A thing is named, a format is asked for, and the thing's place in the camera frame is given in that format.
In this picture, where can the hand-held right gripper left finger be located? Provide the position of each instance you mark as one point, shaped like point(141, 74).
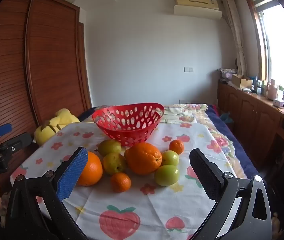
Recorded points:
point(73, 177)

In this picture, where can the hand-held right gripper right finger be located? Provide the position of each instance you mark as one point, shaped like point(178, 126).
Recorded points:
point(205, 175)

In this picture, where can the large orange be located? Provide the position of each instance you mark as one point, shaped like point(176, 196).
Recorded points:
point(126, 153)
point(92, 170)
point(144, 158)

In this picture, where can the small green apple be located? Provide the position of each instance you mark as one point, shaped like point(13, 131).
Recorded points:
point(167, 175)
point(170, 157)

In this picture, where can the red perforated plastic basket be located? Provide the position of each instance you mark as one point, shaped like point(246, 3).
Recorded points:
point(132, 141)

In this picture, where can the yellow plush toy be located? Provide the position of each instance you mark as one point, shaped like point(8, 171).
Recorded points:
point(47, 132)

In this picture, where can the small mandarin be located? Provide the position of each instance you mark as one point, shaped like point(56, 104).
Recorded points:
point(120, 182)
point(177, 146)

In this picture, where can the yellow-green pear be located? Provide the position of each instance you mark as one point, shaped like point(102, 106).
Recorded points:
point(113, 163)
point(109, 147)

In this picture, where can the white strawberry print cloth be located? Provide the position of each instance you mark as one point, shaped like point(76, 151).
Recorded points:
point(132, 205)

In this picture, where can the long wooden cabinet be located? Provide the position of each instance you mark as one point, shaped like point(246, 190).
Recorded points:
point(247, 112)

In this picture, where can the brown wooden wardrobe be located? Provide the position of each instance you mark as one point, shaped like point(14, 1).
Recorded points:
point(52, 67)

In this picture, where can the open cardboard box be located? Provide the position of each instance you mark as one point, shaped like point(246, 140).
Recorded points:
point(242, 81)

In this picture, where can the pile of packaged goods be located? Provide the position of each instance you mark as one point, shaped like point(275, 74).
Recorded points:
point(227, 73)

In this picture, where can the patterned beige curtain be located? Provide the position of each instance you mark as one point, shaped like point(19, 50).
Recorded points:
point(235, 35)

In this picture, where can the wooden framed window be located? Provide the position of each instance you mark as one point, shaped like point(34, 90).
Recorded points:
point(279, 50)

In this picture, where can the white wall switch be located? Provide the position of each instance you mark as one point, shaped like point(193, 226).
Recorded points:
point(188, 69)

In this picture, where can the wall air conditioner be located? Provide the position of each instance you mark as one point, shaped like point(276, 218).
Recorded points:
point(197, 8)

